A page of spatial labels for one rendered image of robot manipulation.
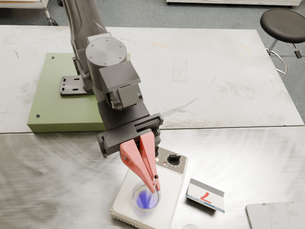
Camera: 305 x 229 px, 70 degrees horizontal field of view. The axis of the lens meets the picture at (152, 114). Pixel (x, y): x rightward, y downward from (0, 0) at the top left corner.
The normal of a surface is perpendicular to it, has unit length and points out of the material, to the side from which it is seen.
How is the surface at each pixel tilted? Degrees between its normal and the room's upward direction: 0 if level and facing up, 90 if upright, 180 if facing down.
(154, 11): 0
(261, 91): 0
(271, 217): 0
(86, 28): 53
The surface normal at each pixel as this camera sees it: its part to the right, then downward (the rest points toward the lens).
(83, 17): 0.37, 0.29
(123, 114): 0.08, -0.52
